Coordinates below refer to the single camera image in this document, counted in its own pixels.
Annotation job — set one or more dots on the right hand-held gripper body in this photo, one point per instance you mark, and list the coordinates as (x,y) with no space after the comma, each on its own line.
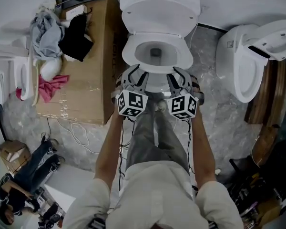
(181,106)

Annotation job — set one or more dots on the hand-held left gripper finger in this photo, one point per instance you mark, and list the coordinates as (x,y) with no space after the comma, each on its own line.
(125,77)
(143,82)

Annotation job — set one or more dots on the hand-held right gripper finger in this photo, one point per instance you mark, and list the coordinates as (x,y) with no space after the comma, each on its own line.
(187,81)
(173,88)

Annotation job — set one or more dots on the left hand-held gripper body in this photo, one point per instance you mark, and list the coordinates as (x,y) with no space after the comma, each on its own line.
(132,102)

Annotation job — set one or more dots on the person's right forearm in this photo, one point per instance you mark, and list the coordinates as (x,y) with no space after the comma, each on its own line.
(203,149)

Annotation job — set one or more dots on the person's left forearm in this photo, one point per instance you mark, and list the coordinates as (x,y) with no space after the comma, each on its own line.
(109,151)

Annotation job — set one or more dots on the white toilet with square tank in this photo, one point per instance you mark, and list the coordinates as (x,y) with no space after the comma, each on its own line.
(131,56)

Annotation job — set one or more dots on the white toilet with oval lid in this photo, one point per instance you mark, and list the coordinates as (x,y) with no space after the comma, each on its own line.
(238,63)

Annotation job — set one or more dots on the white toilet with raised lid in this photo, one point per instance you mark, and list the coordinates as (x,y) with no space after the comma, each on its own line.
(23,80)

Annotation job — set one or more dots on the person's left hand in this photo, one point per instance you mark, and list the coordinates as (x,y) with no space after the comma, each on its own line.
(119,85)

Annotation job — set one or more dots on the person's right hand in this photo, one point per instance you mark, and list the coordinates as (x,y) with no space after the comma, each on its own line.
(196,86)

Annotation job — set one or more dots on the person's beige shoe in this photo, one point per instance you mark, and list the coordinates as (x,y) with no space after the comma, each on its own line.
(161,105)

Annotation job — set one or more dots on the large cardboard box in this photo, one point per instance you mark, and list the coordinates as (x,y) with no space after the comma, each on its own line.
(85,80)

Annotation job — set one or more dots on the person's grey trousers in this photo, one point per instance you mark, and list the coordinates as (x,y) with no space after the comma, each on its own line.
(152,139)

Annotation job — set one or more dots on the black garment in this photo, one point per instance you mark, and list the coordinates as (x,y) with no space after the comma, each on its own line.
(76,39)

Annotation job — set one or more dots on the white cloth bundle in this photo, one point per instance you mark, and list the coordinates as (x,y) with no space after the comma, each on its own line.
(51,69)

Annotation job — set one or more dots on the pink cloth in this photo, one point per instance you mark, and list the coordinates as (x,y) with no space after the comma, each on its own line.
(51,87)

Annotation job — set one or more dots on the small white carton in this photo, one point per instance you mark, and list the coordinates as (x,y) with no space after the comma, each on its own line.
(76,12)

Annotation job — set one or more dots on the brown wooden boards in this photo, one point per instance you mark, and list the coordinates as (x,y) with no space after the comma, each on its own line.
(271,92)

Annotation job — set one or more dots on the grey clothing pile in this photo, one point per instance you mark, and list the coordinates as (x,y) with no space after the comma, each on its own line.
(47,37)

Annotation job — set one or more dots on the brown wooden plank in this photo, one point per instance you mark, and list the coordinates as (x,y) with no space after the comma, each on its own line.
(267,142)

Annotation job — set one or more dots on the person's white shirt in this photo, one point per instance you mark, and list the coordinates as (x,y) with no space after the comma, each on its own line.
(157,199)

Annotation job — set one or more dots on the small pink rag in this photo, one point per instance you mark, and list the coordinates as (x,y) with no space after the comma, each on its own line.
(20,93)

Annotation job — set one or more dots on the white cabinet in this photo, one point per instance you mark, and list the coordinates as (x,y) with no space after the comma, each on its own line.
(62,194)

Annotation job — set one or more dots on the black cluttered rack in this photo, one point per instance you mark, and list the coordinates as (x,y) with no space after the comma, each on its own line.
(264,187)

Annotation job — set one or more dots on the small cardboard box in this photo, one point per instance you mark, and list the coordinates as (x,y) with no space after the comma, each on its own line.
(13,154)

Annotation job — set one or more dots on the black equipment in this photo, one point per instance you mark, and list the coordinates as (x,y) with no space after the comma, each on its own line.
(50,213)

